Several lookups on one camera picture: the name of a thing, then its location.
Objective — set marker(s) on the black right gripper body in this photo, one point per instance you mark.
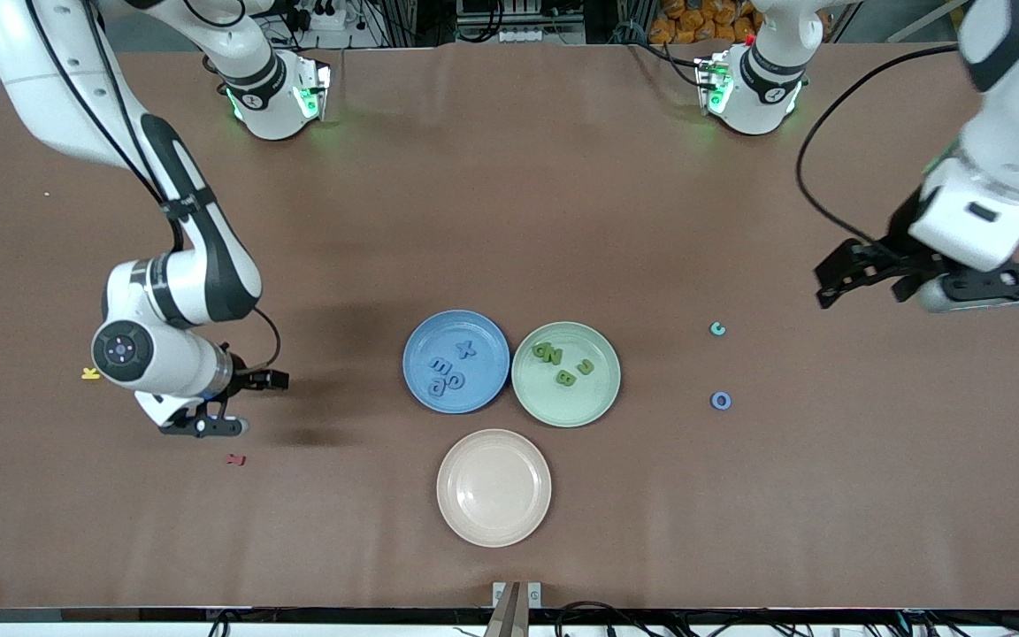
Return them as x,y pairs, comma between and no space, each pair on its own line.
242,378

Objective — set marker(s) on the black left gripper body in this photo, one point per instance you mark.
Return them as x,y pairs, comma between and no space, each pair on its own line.
899,232

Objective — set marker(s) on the blue letter P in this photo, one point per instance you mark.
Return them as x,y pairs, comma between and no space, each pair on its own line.
432,387

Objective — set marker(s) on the blue letter E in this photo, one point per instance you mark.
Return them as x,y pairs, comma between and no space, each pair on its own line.
439,365

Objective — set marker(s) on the blue letter G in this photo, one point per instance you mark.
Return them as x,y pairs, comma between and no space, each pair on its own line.
451,381

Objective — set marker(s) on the blue letter X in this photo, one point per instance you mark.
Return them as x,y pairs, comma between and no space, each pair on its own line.
467,349

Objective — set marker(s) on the green letter U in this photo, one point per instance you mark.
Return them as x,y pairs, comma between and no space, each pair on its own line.
586,368

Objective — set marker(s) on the green letter N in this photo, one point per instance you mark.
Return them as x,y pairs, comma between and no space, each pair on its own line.
555,356

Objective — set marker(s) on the green letter B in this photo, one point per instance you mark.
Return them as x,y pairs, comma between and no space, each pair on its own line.
565,378

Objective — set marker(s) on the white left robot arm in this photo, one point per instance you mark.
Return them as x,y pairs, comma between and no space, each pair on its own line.
1005,141

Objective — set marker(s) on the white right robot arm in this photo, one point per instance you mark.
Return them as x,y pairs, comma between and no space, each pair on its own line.
164,363

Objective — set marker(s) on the blue letter O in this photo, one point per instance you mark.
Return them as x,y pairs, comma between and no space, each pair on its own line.
713,401

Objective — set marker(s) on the blue plate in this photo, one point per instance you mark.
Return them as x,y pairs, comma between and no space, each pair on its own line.
483,394

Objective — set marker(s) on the beige plate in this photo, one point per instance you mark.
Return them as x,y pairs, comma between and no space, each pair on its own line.
494,487

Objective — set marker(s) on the pile of orange objects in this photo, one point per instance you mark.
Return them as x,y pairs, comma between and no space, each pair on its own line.
695,22

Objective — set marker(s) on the light green plate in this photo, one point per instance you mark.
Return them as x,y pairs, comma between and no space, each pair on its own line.
585,402

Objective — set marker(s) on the tan wedge-shaped beam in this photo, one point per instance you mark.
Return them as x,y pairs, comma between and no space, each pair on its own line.
509,615

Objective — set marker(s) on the white power strip with plugs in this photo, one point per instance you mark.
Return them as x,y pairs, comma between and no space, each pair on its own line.
328,19

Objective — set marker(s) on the small white power strip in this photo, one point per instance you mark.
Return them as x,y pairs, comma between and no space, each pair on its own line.
523,35

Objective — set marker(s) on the grey metal bracket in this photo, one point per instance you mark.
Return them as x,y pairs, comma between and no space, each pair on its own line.
534,594

